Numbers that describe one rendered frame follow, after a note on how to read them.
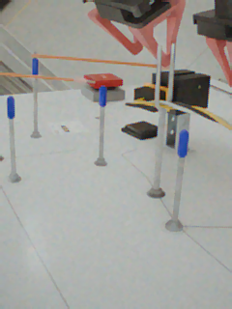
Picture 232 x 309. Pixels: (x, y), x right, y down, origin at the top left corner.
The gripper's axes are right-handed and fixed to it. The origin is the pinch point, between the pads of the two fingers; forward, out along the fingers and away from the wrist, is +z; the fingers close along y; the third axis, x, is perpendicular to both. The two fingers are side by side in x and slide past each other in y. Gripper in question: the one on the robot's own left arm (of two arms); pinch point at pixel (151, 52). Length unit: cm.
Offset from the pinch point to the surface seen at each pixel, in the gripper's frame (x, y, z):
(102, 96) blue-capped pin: -9.0, 3.0, -1.5
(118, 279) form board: -20.9, 20.1, -1.2
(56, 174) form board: -17.3, 3.1, 2.4
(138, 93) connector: -5.2, 3.3, 0.9
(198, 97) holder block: 0.5, 5.6, 5.0
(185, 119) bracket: -1.6, 4.8, 7.0
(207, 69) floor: 106, -120, 119
